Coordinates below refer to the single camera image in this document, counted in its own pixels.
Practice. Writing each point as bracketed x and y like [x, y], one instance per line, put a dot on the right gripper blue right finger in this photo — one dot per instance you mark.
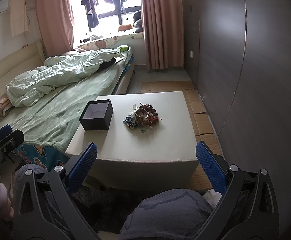
[248, 207]

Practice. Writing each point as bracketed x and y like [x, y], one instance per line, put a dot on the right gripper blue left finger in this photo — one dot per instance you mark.
[44, 208]

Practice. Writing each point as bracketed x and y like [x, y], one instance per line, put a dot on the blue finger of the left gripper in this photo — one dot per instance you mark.
[5, 131]
[12, 141]

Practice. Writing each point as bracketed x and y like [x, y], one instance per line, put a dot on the black square jewelry box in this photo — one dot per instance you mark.
[97, 115]

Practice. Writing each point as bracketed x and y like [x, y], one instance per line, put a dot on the pink pillow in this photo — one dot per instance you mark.
[5, 105]

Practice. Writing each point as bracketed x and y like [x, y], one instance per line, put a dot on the person's knee in grey trousers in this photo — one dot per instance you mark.
[173, 214]

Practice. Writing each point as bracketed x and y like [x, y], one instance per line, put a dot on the light green crumpled duvet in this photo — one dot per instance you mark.
[29, 87]

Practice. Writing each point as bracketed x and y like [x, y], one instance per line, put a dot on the flattened cardboard sheets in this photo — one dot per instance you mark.
[201, 123]

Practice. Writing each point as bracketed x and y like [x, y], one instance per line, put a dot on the pink hanging towel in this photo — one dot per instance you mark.
[18, 17]

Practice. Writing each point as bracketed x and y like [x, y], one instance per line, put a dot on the black garment on bed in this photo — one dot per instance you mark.
[108, 64]

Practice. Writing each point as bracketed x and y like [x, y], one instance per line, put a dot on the white low table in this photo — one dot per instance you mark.
[155, 158]

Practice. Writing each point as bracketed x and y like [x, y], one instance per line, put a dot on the green tissue pack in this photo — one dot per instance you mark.
[123, 48]

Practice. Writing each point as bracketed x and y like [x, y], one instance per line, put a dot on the pink left curtain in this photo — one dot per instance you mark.
[55, 20]

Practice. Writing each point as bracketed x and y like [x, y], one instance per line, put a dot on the pink curtain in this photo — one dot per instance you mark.
[163, 33]
[55, 20]

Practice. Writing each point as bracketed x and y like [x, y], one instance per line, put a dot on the orange plush on sill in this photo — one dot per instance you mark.
[125, 27]

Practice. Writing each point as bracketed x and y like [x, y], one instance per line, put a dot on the dark wardrobe doors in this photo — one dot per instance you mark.
[238, 55]

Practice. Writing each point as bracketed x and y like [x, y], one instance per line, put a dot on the dark cushions on sill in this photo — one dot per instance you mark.
[137, 22]

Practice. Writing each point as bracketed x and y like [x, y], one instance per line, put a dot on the pink right curtain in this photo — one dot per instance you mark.
[163, 33]

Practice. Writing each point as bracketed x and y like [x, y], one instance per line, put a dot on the green bed with cream frame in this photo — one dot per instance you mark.
[49, 125]

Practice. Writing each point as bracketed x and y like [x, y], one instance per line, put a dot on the white wall air conditioner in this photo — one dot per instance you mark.
[4, 6]

